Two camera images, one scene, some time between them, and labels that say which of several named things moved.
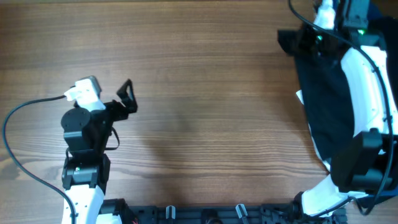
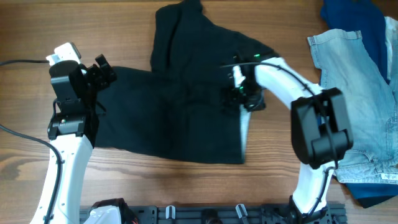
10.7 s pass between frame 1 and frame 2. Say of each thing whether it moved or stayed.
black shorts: moved
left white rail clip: stayed
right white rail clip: stayed
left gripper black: moved
